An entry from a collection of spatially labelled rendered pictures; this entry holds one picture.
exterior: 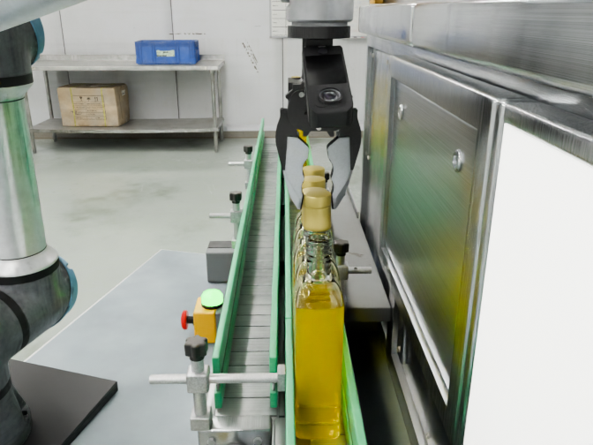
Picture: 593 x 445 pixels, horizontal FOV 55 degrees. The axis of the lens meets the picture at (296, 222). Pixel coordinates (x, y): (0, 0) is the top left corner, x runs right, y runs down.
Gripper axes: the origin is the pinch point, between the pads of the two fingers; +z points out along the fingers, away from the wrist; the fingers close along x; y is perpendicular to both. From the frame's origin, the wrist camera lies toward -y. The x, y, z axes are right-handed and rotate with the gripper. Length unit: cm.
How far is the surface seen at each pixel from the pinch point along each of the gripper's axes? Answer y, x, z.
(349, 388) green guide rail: -9.6, -3.7, 20.2
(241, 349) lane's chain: 12.2, 10.9, 28.7
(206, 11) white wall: 591, 90, -24
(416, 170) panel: 4.6, -12.8, -2.5
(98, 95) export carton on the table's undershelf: 528, 196, 58
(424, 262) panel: -2.9, -12.9, 7.0
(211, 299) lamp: 35, 19, 32
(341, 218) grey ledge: 72, -11, 28
